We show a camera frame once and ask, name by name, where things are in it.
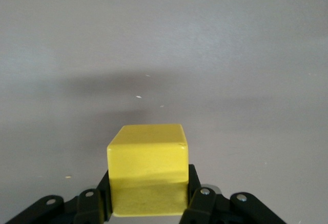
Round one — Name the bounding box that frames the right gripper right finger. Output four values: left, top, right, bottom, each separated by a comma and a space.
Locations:
179, 164, 288, 224

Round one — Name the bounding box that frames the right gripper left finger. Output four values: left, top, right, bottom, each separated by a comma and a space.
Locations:
2, 169, 115, 224

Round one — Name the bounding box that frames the yellow wooden block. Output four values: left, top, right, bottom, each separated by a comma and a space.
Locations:
106, 123, 190, 218

